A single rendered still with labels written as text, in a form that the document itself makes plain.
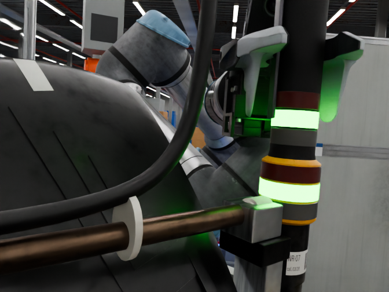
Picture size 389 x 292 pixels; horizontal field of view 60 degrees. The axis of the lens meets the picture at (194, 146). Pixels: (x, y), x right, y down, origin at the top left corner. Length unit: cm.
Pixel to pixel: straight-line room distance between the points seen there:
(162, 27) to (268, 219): 57
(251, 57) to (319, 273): 227
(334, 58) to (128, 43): 54
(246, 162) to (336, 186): 185
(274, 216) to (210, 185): 28
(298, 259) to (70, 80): 22
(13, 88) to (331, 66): 23
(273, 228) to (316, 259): 218
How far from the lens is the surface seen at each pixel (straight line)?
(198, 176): 52
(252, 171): 49
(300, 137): 24
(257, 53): 24
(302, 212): 25
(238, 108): 30
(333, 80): 27
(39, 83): 27
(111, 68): 73
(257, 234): 22
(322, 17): 26
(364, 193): 243
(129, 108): 31
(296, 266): 27
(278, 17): 26
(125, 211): 17
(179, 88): 81
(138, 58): 73
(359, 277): 259
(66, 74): 30
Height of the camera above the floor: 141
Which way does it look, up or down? 4 degrees down
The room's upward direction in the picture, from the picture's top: 4 degrees clockwise
